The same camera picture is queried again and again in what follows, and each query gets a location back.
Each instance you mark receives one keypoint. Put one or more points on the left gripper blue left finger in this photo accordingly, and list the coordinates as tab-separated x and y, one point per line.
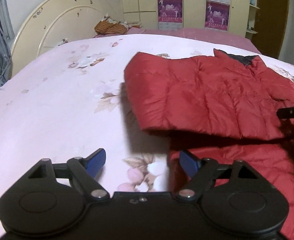
83	172

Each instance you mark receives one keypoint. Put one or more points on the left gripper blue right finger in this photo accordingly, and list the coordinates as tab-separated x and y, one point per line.
202	173

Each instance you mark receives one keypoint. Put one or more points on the red down jacket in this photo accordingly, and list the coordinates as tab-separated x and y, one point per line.
222	107

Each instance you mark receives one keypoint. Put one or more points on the floral white quilt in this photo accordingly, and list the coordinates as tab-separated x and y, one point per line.
71	101

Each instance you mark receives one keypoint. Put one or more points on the cream corner shelf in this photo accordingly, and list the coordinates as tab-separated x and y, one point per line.
253	9

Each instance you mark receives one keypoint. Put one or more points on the brown wooden door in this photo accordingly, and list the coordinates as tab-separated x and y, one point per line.
270	25

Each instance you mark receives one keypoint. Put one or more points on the purple poster lower right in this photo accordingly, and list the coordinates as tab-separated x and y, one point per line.
217	16

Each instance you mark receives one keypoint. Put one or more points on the purple poster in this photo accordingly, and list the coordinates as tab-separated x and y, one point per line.
170	14
217	16

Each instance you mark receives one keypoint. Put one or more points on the brown patterned pillow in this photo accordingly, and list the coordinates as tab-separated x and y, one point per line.
109	25

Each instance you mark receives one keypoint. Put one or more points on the cream wooden headboard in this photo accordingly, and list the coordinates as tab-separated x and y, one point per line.
53	23

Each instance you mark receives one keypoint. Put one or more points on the purple poster lower left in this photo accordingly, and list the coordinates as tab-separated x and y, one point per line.
170	14

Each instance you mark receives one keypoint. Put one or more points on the cream wardrobe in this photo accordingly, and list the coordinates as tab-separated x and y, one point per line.
194	14

